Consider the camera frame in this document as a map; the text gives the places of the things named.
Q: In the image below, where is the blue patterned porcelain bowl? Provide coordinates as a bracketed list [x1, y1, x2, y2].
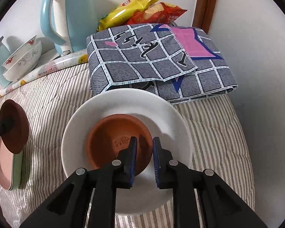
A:
[2, 35, 37, 70]

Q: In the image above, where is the brown wooden door frame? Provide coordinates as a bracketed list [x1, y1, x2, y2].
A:
[192, 0, 217, 33]

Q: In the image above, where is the white ceramic bowl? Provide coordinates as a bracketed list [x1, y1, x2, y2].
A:
[60, 87, 194, 216]

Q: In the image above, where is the pink square plate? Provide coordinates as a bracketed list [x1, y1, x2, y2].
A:
[0, 137, 14, 190]

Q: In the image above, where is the green square plate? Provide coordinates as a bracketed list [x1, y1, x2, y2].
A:
[9, 152, 23, 191]

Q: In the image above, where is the light blue electric kettle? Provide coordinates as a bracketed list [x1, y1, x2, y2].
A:
[40, 0, 98, 56]

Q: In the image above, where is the grey checked folded cloth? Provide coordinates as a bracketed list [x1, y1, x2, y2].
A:
[86, 24, 238, 103]

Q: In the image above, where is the yellow chips bag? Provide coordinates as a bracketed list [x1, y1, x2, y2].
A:
[97, 0, 159, 31]

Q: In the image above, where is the large white porcelain bowl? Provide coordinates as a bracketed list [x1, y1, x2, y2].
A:
[3, 41, 42, 82]

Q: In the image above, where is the striped quilted table cover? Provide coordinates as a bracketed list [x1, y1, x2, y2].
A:
[0, 63, 255, 227]

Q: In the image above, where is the brown clay bowl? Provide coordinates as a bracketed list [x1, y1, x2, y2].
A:
[86, 114, 152, 175]
[0, 99, 29, 154]

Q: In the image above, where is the red chips bag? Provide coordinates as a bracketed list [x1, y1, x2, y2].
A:
[125, 2, 187, 25]

